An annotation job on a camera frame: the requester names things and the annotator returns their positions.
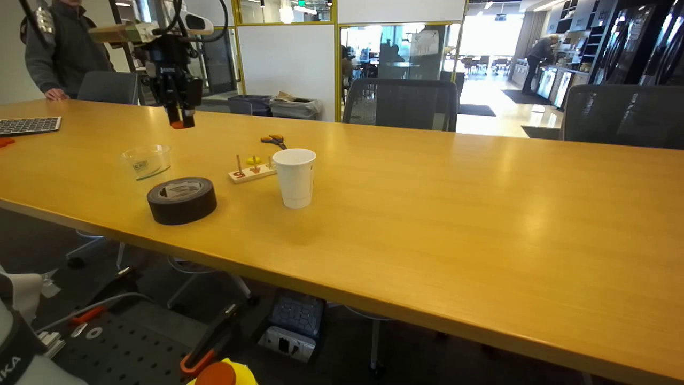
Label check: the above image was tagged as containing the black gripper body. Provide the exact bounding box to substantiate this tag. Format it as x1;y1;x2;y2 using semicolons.
145;34;205;94

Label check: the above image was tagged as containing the clear plastic cup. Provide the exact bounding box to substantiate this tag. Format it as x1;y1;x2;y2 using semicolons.
117;144;172;186

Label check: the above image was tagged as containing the white paper cup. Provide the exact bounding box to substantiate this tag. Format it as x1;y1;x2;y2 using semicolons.
269;146;318;212

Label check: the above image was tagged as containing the wooden number peg board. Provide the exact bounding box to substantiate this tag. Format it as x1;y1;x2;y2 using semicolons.
227;152;277;186

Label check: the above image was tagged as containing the black tape roll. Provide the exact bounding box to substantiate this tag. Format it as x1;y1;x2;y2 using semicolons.
145;175;220;228

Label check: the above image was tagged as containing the person in grey jacket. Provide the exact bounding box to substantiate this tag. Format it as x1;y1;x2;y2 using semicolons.
19;0;117;103

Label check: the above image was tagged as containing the yellow framed glass partition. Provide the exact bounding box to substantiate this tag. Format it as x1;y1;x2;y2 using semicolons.
230;0;467;125

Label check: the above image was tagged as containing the grey computer keyboard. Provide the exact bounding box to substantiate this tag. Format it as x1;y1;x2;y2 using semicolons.
0;115;63;139

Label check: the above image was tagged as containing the grey power supply box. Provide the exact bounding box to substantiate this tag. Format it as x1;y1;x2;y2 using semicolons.
256;293;326;365

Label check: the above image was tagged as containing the yellow red emergency stop button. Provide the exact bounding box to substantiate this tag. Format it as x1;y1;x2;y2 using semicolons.
188;358;261;385

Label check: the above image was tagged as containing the white kitchen counter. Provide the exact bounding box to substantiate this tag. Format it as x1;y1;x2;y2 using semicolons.
509;57;573;112

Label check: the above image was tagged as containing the black glass door fridge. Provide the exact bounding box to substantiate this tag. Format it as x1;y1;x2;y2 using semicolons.
596;0;654;87
644;0;684;88

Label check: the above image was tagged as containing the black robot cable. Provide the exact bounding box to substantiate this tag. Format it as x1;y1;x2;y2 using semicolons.
161;0;230;47

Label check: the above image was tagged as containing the grey cable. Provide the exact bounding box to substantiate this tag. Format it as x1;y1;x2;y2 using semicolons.
40;289;148;332

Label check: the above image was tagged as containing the small orange handled screwdriver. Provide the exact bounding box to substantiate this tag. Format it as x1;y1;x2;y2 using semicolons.
69;306;106;332

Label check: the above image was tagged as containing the black orange handled tool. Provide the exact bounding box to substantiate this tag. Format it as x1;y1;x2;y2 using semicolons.
177;302;242;376

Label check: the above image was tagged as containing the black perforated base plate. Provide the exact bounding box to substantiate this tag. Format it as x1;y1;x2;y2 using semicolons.
52;297;216;385

